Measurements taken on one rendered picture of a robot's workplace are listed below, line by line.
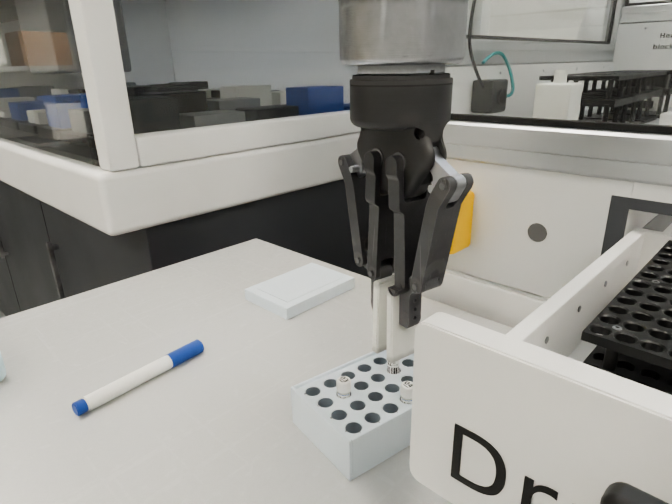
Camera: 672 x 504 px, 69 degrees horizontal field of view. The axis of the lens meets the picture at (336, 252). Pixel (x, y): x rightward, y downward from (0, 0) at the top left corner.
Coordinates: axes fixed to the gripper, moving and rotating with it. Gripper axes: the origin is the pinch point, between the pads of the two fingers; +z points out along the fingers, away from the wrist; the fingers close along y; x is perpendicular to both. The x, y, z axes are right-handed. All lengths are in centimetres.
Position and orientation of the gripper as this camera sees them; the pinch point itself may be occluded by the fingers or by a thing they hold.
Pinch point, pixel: (394, 317)
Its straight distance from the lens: 43.8
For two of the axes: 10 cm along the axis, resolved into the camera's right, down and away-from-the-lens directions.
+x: -8.1, 2.2, -5.4
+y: -5.8, -2.8, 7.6
